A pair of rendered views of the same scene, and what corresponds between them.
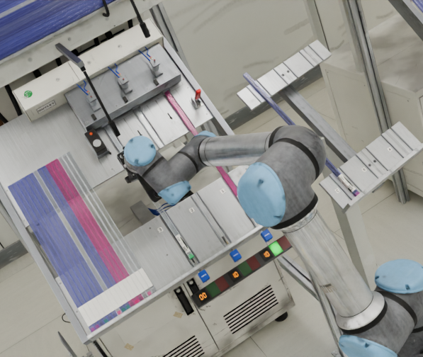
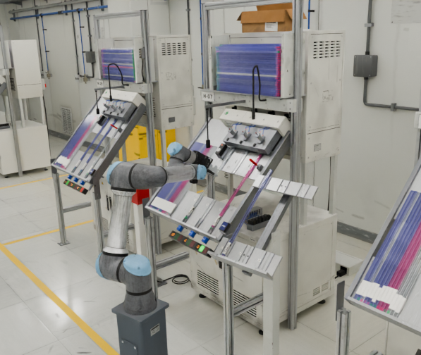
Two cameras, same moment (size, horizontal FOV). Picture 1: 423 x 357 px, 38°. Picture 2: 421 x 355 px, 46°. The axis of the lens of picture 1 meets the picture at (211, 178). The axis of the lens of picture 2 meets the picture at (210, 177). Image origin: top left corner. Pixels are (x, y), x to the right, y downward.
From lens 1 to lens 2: 229 cm
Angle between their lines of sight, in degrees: 61
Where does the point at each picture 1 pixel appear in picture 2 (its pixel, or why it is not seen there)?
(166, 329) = (209, 263)
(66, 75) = (240, 115)
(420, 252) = not seen: outside the picture
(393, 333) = (105, 265)
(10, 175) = (201, 139)
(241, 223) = (207, 226)
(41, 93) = (228, 116)
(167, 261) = (182, 211)
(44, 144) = (218, 137)
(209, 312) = not seen: hidden behind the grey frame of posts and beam
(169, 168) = (173, 163)
